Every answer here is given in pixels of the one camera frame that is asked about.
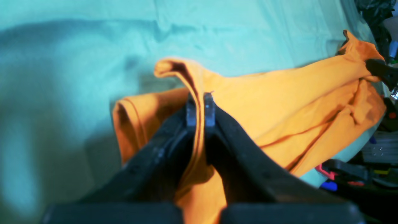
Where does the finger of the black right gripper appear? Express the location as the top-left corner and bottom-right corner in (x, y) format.
(365, 59), (398, 92)

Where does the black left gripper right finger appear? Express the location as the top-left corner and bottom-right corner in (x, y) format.
(204, 93), (365, 224)

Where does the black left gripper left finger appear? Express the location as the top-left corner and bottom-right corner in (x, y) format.
(42, 95), (196, 224)

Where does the orange T-shirt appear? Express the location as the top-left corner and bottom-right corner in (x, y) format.
(113, 30), (386, 224)

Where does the black plastic bag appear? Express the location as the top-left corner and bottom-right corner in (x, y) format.
(354, 0), (397, 63)

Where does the red black clamp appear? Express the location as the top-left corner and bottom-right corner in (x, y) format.
(315, 159), (372, 187)

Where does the green table cloth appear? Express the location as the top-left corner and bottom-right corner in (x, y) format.
(0, 0), (375, 224)

